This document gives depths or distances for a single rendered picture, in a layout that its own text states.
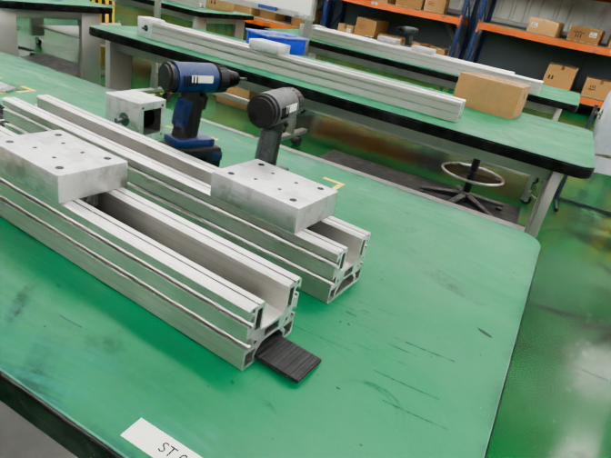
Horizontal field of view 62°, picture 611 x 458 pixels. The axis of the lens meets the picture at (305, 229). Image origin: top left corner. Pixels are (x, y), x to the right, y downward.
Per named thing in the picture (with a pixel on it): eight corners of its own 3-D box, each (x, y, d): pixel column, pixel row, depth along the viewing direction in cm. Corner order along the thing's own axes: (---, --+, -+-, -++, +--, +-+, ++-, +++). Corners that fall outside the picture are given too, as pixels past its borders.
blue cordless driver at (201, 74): (150, 162, 109) (155, 56, 99) (226, 154, 122) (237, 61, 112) (167, 174, 104) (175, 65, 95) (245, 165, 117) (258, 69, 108)
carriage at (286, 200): (207, 211, 79) (212, 170, 76) (252, 194, 88) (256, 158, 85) (291, 251, 72) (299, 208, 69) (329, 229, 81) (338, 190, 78)
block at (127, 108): (97, 134, 118) (97, 94, 114) (133, 126, 128) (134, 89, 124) (130, 146, 115) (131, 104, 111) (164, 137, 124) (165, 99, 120)
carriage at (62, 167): (-8, 183, 74) (-13, 138, 71) (61, 169, 83) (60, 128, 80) (59, 223, 68) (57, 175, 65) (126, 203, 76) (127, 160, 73)
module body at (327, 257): (5, 138, 106) (2, 97, 102) (50, 132, 114) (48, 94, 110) (326, 304, 72) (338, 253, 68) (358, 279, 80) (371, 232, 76)
